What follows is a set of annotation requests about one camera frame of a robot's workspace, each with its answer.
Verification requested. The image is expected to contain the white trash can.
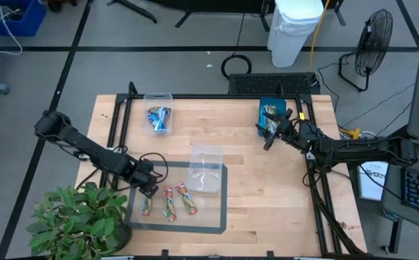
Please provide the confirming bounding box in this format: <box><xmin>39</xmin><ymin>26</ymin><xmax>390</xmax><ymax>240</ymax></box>
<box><xmin>266</xmin><ymin>0</ymin><xmax>325</xmax><ymax>69</ymax></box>

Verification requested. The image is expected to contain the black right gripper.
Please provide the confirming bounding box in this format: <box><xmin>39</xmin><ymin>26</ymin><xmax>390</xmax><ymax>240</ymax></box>
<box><xmin>255</xmin><ymin>109</ymin><xmax>310</xmax><ymax>151</ymax></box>

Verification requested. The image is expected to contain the translucent mat with grey border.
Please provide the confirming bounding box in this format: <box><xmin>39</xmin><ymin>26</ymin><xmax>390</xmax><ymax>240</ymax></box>
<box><xmin>124</xmin><ymin>160</ymin><xmax>229</xmax><ymax>235</ymax></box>

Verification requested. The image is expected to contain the blue storage crate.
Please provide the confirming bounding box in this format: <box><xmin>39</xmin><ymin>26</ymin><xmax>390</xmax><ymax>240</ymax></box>
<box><xmin>0</xmin><ymin>0</ymin><xmax>47</xmax><ymax>38</ymax></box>

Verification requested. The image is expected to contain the green potted plant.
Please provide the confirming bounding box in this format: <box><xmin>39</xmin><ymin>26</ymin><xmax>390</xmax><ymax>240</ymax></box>
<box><xmin>25</xmin><ymin>181</ymin><xmax>129</xmax><ymax>260</ymax></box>

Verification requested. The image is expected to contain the black plant pot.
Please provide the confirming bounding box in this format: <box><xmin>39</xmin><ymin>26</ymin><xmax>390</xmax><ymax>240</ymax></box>
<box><xmin>113</xmin><ymin>218</ymin><xmax>134</xmax><ymax>256</ymax></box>

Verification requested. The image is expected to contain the clear plastic handled bin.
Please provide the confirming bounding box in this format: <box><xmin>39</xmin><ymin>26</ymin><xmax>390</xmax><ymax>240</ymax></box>
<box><xmin>186</xmin><ymin>144</ymin><xmax>225</xmax><ymax>194</ymax></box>
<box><xmin>142</xmin><ymin>92</ymin><xmax>174</xmax><ymax>137</ymax></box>

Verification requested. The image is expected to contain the blue plastic bin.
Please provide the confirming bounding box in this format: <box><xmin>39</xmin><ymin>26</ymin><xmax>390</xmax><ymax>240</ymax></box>
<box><xmin>257</xmin><ymin>96</ymin><xmax>288</xmax><ymax>139</ymax></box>

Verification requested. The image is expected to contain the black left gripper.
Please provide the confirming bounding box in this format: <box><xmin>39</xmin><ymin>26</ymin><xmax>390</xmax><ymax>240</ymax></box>
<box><xmin>131</xmin><ymin>157</ymin><xmax>160</xmax><ymax>199</ymax></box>

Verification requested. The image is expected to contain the white paper sheet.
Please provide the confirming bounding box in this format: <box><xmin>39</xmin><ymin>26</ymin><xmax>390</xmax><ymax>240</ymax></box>
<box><xmin>356</xmin><ymin>160</ymin><xmax>390</xmax><ymax>202</ymax></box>

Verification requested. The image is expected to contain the black tripod stand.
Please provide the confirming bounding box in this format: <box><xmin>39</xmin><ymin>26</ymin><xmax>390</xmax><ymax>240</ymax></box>
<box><xmin>105</xmin><ymin>0</ymin><xmax>159</xmax><ymax>25</ymax></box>

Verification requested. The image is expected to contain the red granola bar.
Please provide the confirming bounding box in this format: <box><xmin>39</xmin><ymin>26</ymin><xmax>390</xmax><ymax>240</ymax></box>
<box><xmin>140</xmin><ymin>196</ymin><xmax>154</xmax><ymax>217</ymax></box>
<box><xmin>175</xmin><ymin>182</ymin><xmax>199</xmax><ymax>216</ymax></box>
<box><xmin>163</xmin><ymin>185</ymin><xmax>178</xmax><ymax>222</ymax></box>

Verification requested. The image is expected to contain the yellow cable connector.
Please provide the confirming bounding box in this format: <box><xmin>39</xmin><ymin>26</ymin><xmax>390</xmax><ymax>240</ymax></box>
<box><xmin>345</xmin><ymin>127</ymin><xmax>363</xmax><ymax>141</ymax></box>

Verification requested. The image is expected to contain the black floor fan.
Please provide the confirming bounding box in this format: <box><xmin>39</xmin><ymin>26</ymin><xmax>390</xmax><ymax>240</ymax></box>
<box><xmin>337</xmin><ymin>8</ymin><xmax>394</xmax><ymax>93</ymax></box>

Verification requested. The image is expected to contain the black coiled cable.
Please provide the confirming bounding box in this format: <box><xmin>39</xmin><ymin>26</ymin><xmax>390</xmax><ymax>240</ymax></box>
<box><xmin>220</xmin><ymin>53</ymin><xmax>254</xmax><ymax>81</ymax></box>

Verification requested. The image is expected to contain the yellow hanging cable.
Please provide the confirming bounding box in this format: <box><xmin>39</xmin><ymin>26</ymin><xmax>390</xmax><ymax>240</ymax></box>
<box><xmin>307</xmin><ymin>0</ymin><xmax>332</xmax><ymax>72</ymax></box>

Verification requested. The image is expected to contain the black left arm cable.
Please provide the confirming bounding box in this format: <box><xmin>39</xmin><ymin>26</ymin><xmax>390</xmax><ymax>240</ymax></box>
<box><xmin>137</xmin><ymin>151</ymin><xmax>170</xmax><ymax>181</ymax></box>

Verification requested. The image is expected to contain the black perforated case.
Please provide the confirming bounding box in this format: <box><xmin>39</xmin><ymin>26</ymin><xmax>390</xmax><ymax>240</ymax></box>
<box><xmin>227</xmin><ymin>71</ymin><xmax>321</xmax><ymax>96</ymax></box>

